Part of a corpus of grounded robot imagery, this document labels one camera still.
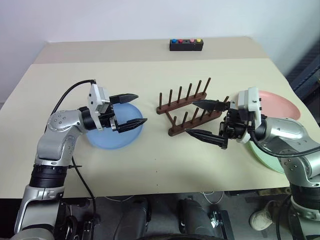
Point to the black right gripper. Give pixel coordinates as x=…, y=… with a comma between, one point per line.
x=232, y=125

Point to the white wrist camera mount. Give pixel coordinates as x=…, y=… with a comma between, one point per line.
x=247, y=100
x=96, y=97

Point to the black box with coloured buttons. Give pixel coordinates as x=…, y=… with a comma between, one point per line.
x=186, y=47

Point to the light blue round plate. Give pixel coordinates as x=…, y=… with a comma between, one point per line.
x=125, y=140

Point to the dark blue black chair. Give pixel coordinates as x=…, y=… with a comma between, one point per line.
x=307, y=67

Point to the black stand foot with caster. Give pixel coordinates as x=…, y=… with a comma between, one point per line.
x=223, y=225

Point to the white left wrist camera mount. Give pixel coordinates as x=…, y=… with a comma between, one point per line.
x=96, y=97

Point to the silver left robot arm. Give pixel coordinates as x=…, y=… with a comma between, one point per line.
x=60, y=120

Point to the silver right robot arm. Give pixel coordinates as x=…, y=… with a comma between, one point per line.
x=287, y=130

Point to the pink round plate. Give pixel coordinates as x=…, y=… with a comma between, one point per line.
x=277, y=105

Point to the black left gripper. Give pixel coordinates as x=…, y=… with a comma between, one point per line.
x=108, y=120

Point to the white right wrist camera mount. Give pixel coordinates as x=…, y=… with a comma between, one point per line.
x=247, y=100

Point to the wooden dish rack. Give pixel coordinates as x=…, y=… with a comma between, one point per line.
x=177, y=128

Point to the beige table cover sheet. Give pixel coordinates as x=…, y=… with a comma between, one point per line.
x=150, y=162

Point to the light green round plate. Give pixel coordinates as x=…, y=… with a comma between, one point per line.
x=265, y=157

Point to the dark grey rounded shape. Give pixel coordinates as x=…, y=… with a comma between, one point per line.
x=135, y=217
x=195, y=217

